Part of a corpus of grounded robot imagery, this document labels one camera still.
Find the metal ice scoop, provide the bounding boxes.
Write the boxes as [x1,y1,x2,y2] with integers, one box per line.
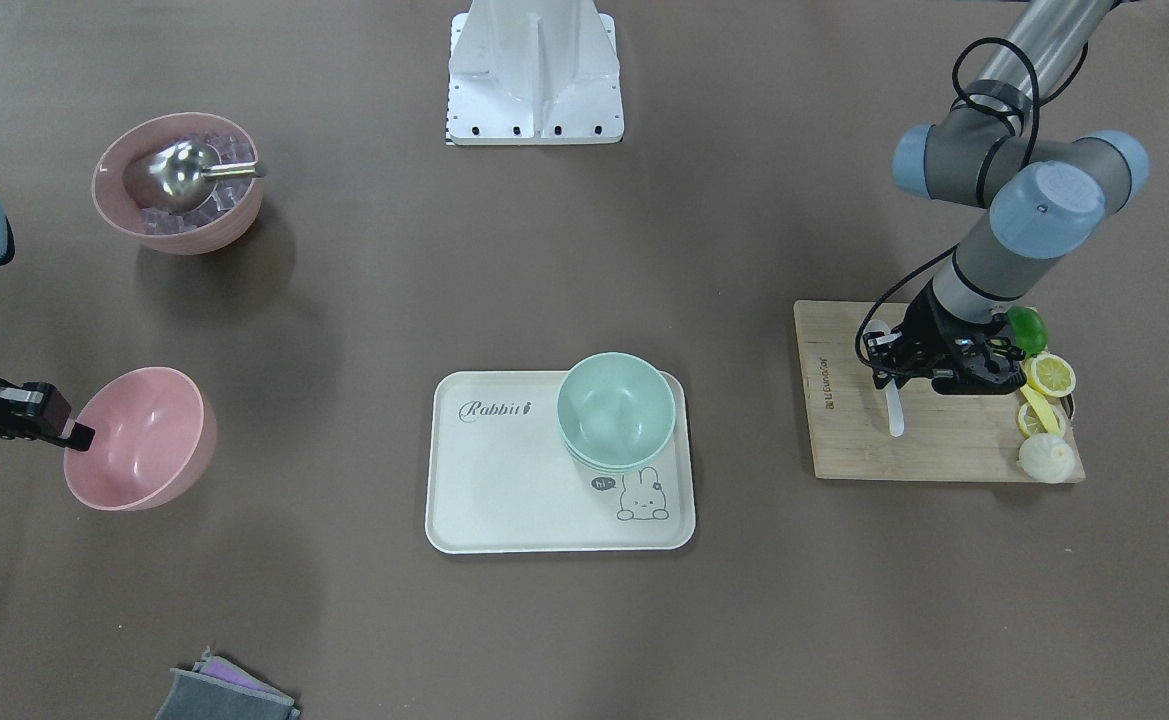
[122,138,267,213]

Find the bamboo cutting board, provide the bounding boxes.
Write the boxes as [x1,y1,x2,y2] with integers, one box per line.
[793,300,1033,484]

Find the grey folded cloth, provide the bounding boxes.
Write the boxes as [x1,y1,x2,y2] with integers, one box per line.
[155,648,302,719]

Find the green lime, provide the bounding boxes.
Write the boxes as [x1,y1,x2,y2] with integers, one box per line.
[1007,305,1049,356]

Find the small pink bowl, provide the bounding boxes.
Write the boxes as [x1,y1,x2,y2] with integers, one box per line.
[62,366,219,511]

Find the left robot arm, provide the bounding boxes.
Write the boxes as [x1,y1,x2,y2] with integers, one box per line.
[855,1,1150,395]

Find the clear ice cubes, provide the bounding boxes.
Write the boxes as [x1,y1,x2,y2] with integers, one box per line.
[137,132,256,236]

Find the white ceramic spoon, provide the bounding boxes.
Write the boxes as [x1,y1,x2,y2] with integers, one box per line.
[860,319,905,437]

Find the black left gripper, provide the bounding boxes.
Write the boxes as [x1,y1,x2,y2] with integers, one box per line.
[862,283,1026,396]

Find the white serving tray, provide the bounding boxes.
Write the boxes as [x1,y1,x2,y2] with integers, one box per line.
[424,372,697,553]

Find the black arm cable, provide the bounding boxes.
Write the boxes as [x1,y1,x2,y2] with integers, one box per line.
[855,39,1091,364]

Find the lemon slice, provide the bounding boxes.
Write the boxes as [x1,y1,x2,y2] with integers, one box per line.
[1015,401,1070,438]
[1022,351,1077,399]

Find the white camera mast base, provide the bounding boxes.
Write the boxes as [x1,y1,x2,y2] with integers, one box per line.
[444,1,627,146]

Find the large pink bowl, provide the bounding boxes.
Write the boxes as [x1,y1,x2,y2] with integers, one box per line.
[91,111,264,255]

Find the green bowl stack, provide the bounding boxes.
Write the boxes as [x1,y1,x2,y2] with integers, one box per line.
[555,352,677,475]

